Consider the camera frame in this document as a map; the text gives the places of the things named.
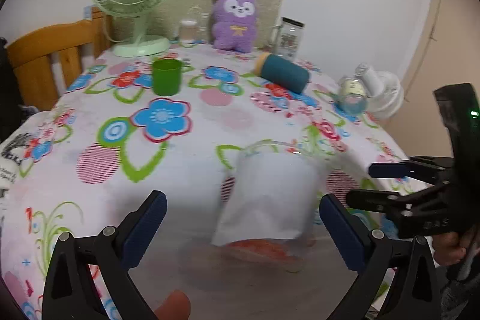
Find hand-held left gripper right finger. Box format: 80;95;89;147
319;193;442;320

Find green plastic cup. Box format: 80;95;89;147
151;58;184;97

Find small white fan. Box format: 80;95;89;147
354;63;405;120

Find white printed cloth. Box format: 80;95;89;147
0;110;40;199

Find floral tablecloth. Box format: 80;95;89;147
0;40;436;320

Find clear jar with black lid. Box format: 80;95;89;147
275;16;305;60

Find clear glass bottle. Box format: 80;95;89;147
337;76;370;115

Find purple plush toy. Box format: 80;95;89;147
210;0;259;53

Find translucent white cup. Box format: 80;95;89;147
211;141;328;273

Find person's left hand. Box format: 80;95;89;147
154;289;192;320

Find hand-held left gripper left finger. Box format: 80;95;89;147
42;190;168;320

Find small glass jar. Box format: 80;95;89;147
179;19;199;42

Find teal insulated bottle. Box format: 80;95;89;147
254;52;311;94

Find person's right hand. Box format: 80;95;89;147
434;231;469;268

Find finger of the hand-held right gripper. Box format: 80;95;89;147
345;182;451;214
368;156;456;183

